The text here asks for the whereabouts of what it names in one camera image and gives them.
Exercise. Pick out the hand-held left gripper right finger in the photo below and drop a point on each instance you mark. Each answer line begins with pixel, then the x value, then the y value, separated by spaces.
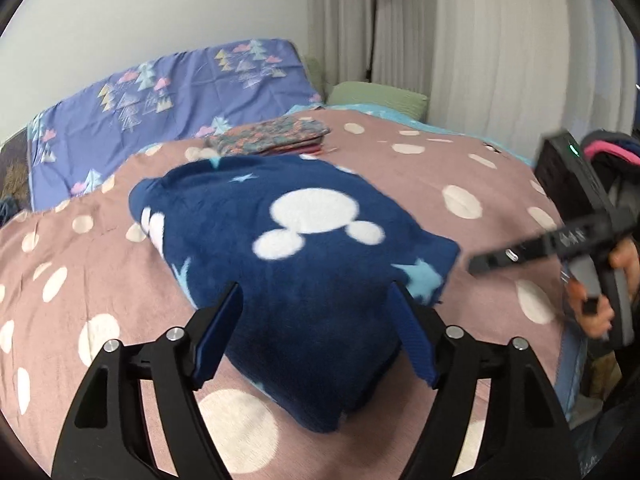
pixel 417 340

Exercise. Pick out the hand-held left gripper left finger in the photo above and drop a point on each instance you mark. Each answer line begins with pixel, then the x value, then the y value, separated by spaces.
pixel 215 340

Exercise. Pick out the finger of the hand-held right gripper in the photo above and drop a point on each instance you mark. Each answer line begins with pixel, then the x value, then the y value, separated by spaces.
pixel 510 252

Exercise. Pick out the blue star print fleece garment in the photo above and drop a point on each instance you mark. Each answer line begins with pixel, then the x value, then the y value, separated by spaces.
pixel 300 285

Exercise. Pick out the person's right hand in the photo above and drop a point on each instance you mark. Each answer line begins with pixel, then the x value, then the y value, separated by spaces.
pixel 595 322

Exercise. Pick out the pink polka dot blanket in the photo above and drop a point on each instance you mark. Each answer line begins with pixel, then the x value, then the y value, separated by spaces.
pixel 115 270

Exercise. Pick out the white curtain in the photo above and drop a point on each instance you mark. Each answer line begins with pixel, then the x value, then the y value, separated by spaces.
pixel 500 60

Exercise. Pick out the green pillow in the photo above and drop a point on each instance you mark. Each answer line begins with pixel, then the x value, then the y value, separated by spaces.
pixel 380 97

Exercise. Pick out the folded floral cloth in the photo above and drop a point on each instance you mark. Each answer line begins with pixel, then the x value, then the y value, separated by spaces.
pixel 270 135

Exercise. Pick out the purple tree print pillow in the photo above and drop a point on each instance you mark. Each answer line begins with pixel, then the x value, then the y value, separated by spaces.
pixel 175 90

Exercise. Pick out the dark patterned cloth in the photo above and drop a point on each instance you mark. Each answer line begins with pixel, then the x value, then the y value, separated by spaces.
pixel 15 175

